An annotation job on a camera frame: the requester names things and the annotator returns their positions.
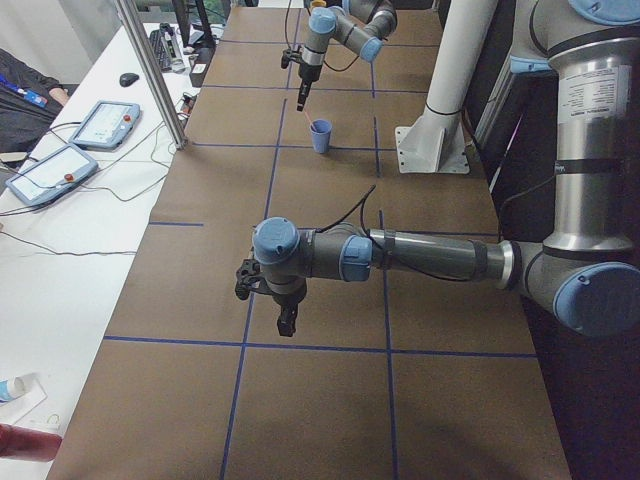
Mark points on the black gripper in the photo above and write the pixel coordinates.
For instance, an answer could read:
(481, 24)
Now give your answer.
(288, 300)
(306, 73)

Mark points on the blue ribbed cup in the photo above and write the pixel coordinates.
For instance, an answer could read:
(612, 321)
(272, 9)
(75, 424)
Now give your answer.
(321, 130)

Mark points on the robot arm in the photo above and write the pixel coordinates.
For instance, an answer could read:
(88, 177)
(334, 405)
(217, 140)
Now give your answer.
(360, 26)
(579, 274)

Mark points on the black keyboard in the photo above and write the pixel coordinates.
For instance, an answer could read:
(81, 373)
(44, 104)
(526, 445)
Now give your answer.
(162, 46)

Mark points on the black computer mouse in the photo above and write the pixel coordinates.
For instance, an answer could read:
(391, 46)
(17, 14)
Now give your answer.
(127, 79)

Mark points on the upper teach pendant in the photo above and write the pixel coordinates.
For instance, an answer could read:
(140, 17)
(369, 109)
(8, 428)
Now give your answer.
(106, 126)

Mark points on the teach pendant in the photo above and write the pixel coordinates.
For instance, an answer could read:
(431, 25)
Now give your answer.
(106, 126)
(52, 177)

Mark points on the lower teach pendant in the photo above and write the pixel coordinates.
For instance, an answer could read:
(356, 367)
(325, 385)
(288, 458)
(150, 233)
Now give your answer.
(52, 177)

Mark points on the person in dark clothes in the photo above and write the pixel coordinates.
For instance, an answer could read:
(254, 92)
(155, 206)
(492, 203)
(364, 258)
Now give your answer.
(30, 102)

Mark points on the white blue tube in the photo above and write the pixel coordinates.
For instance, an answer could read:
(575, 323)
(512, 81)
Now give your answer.
(18, 388)

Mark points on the red bottle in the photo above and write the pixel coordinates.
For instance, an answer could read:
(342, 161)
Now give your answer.
(26, 444)

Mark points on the black camera mount wrist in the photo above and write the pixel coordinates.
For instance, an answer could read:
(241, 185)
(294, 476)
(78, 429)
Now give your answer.
(250, 279)
(291, 55)

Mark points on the white camera mast base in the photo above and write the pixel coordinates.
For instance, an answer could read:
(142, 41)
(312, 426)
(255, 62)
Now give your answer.
(434, 143)

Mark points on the aluminium frame post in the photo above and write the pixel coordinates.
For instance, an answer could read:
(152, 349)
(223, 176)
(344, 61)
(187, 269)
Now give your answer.
(128, 14)

